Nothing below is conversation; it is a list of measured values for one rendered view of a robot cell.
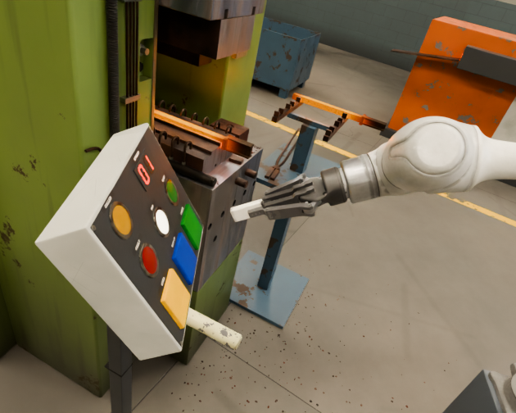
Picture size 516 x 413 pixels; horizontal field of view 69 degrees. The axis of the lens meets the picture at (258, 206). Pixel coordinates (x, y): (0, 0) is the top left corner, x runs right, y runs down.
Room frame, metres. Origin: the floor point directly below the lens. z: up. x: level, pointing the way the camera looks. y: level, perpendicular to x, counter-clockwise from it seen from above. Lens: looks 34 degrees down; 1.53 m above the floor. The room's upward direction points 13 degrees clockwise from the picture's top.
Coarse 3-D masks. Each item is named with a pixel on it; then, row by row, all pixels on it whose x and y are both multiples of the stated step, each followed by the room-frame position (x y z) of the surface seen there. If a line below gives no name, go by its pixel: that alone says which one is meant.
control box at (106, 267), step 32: (96, 160) 0.56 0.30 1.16; (128, 160) 0.54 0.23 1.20; (160, 160) 0.65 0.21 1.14; (96, 192) 0.44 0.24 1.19; (128, 192) 0.48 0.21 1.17; (160, 192) 0.58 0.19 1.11; (64, 224) 0.37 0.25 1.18; (96, 224) 0.37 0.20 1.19; (64, 256) 0.35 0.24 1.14; (96, 256) 0.35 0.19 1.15; (128, 256) 0.39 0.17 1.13; (160, 256) 0.46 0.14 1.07; (96, 288) 0.35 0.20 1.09; (128, 288) 0.36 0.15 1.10; (160, 288) 0.41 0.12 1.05; (128, 320) 0.36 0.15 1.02; (160, 320) 0.37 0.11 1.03; (160, 352) 0.37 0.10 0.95
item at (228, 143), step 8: (160, 112) 1.18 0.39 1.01; (168, 120) 1.15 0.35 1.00; (176, 120) 1.15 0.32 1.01; (184, 120) 1.16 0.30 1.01; (192, 128) 1.12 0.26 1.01; (200, 128) 1.13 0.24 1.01; (208, 136) 1.10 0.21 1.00; (216, 136) 1.10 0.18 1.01; (224, 136) 1.11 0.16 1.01; (232, 136) 1.10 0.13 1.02; (224, 144) 1.08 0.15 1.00; (232, 144) 1.09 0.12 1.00; (240, 144) 1.08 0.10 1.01; (248, 144) 1.07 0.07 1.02; (232, 152) 1.08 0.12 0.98; (240, 152) 1.08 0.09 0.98; (248, 152) 1.07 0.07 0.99
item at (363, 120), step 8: (296, 96) 1.63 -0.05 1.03; (304, 96) 1.64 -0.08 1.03; (312, 104) 1.60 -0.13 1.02; (320, 104) 1.59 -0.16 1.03; (328, 104) 1.61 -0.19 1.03; (336, 112) 1.57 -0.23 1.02; (352, 112) 1.57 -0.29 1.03; (360, 120) 1.53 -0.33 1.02; (368, 120) 1.54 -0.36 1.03; (376, 120) 1.53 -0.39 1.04; (376, 128) 1.52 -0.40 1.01; (384, 128) 1.52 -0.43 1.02
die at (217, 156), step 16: (160, 128) 1.10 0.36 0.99; (176, 128) 1.12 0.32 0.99; (208, 128) 1.18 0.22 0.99; (176, 144) 1.04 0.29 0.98; (192, 144) 1.05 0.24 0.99; (208, 144) 1.07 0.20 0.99; (176, 160) 1.01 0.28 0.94; (192, 160) 0.99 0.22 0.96; (208, 160) 1.01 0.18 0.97; (224, 160) 1.13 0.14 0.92
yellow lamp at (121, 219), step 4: (116, 208) 0.43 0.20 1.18; (120, 208) 0.44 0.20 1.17; (116, 212) 0.42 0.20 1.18; (120, 212) 0.43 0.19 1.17; (124, 212) 0.44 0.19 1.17; (116, 216) 0.42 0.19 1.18; (120, 216) 0.42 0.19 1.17; (124, 216) 0.43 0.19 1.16; (128, 216) 0.44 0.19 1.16; (116, 220) 0.41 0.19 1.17; (120, 220) 0.42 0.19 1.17; (124, 220) 0.43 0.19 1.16; (128, 220) 0.43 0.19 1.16; (116, 224) 0.41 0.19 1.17; (120, 224) 0.41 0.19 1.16; (124, 224) 0.42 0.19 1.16; (128, 224) 0.43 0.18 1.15; (120, 228) 0.41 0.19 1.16; (124, 228) 0.42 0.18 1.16; (128, 228) 0.42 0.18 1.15; (120, 232) 0.40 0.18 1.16; (124, 232) 0.41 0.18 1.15; (128, 232) 0.42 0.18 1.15
